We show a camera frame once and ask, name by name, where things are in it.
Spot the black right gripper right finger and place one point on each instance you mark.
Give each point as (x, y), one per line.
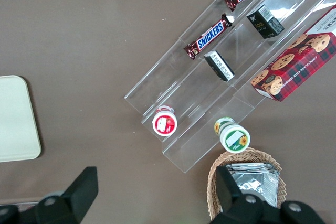
(236, 208)

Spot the silver foil pouch stack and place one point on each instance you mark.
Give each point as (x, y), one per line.
(257, 182)

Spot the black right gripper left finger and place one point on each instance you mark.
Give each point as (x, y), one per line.
(65, 203)

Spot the red lid yogurt cup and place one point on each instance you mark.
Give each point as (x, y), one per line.
(165, 123)

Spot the clear acrylic stepped shelf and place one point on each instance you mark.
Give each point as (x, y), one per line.
(189, 98)

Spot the red tartan cookie box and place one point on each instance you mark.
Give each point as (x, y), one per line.
(296, 69)

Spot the small black carton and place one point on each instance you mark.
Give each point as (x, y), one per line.
(265, 22)
(219, 65)

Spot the green lid yogurt cup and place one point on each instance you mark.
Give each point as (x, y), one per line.
(233, 137)

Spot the beige plastic tray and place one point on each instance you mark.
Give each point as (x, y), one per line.
(15, 119)

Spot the oval tan wicker basket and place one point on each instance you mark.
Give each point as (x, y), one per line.
(214, 182)

